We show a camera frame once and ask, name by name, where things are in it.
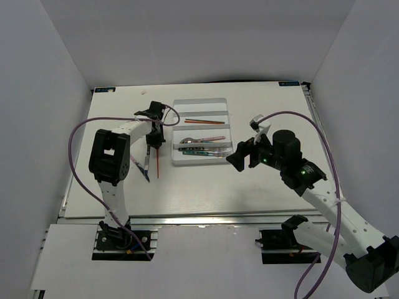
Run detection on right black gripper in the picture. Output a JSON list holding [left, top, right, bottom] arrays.
[[226, 129, 286, 172]]

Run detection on orange chopstick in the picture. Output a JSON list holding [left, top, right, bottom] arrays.
[[185, 120, 225, 125], [156, 149, 160, 179]]

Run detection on dark handled table knife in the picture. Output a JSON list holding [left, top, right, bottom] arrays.
[[143, 145, 151, 182]]

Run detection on teal handled fork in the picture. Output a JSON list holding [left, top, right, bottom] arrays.
[[178, 146, 229, 152], [181, 151, 232, 158]]

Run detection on pink handled spoon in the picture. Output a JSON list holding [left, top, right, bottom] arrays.
[[191, 136, 226, 143]]

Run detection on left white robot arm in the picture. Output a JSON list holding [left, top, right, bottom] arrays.
[[89, 101, 166, 249]]

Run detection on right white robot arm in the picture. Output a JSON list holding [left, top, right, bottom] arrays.
[[226, 130, 398, 293]]

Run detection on white four-compartment cutlery tray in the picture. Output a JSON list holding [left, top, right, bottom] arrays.
[[171, 98, 233, 166]]

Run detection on left blue corner label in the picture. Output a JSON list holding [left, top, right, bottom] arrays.
[[94, 87, 116, 93]]

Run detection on blue corner label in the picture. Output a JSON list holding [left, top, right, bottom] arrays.
[[278, 81, 300, 87], [94, 87, 116, 93]]

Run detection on right blue corner label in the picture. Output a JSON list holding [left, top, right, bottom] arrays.
[[278, 81, 300, 87]]

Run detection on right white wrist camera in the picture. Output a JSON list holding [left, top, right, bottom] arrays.
[[249, 114, 271, 145]]

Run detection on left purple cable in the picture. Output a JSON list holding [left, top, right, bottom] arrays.
[[68, 104, 181, 261]]

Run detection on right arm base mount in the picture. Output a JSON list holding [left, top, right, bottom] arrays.
[[254, 227, 321, 265]]

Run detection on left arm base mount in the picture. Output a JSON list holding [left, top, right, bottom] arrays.
[[92, 221, 158, 262]]

